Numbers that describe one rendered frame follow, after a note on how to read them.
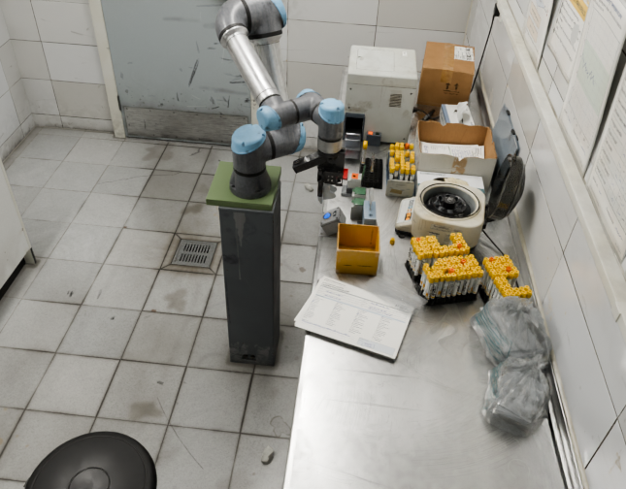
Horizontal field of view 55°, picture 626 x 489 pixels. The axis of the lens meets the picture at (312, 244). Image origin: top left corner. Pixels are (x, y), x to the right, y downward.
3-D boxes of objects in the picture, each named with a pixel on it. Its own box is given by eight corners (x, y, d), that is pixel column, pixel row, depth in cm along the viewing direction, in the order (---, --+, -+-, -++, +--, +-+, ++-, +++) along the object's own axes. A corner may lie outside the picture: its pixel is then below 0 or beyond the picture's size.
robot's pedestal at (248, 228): (229, 362, 273) (217, 207, 216) (238, 328, 288) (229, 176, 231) (274, 366, 272) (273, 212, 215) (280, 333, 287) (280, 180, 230)
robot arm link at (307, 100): (283, 92, 185) (302, 108, 178) (315, 83, 190) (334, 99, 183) (284, 114, 190) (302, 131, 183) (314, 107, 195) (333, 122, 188)
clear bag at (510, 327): (461, 314, 181) (475, 269, 169) (514, 307, 184) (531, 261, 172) (500, 384, 162) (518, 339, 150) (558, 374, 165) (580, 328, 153)
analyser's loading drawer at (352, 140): (345, 131, 256) (345, 120, 252) (361, 133, 256) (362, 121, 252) (342, 157, 240) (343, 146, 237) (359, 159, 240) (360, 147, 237)
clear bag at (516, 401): (491, 363, 167) (504, 330, 158) (553, 388, 162) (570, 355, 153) (470, 418, 153) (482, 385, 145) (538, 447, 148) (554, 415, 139)
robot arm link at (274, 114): (202, -5, 188) (270, 118, 174) (234, -11, 192) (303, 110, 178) (199, 22, 198) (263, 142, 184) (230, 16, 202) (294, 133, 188)
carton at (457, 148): (411, 151, 250) (416, 118, 240) (481, 157, 248) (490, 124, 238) (412, 185, 231) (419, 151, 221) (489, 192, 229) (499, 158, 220)
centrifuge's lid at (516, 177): (510, 138, 196) (535, 145, 196) (482, 198, 213) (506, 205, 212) (509, 173, 180) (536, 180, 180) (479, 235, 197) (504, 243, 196)
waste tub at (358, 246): (336, 245, 202) (338, 222, 196) (376, 248, 202) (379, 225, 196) (334, 274, 192) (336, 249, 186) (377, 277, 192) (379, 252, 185)
